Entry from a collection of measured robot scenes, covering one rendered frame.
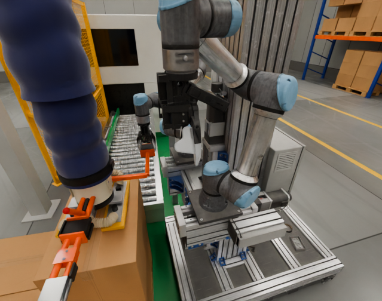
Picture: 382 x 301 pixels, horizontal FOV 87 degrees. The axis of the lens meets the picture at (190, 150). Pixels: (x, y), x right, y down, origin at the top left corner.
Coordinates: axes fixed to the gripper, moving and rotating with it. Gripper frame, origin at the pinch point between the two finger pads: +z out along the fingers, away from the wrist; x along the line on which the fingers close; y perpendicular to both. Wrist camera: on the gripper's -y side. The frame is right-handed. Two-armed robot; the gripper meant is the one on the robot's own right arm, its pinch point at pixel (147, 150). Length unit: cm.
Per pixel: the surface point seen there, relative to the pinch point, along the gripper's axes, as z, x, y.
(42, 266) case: 20, -45, 54
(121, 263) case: 20, -13, 59
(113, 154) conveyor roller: 60, -46, -100
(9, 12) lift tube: -69, -27, 41
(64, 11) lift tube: -70, -16, 35
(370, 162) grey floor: 117, 331, -95
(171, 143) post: 32, 20, -63
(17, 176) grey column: 58, -132, -72
